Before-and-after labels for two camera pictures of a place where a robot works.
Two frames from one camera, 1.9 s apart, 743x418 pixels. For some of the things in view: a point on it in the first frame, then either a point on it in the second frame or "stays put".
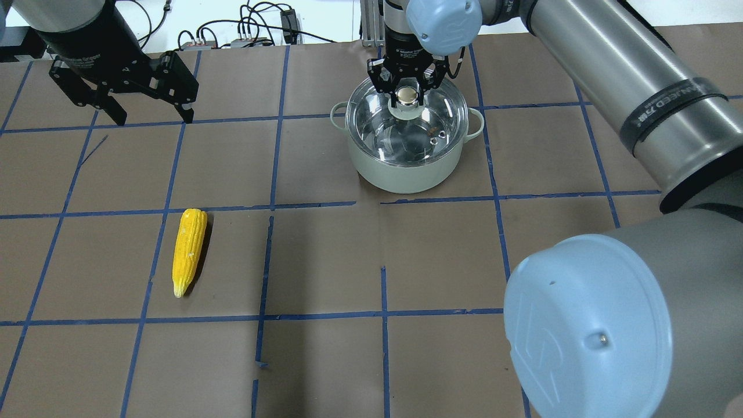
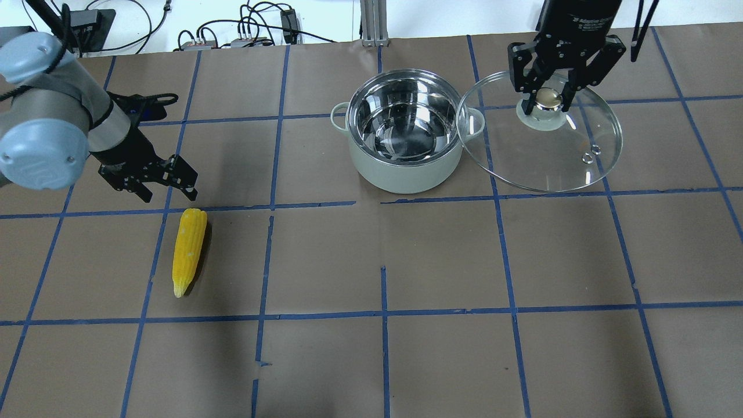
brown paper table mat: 239,265 stays put
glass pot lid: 407,134 -> 550,150
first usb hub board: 207,46 stays put
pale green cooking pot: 407,148 stays put
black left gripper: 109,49 -> 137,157
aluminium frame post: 372,23 stays put
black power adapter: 289,26 stays put
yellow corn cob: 190,235 stays put
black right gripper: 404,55 -> 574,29
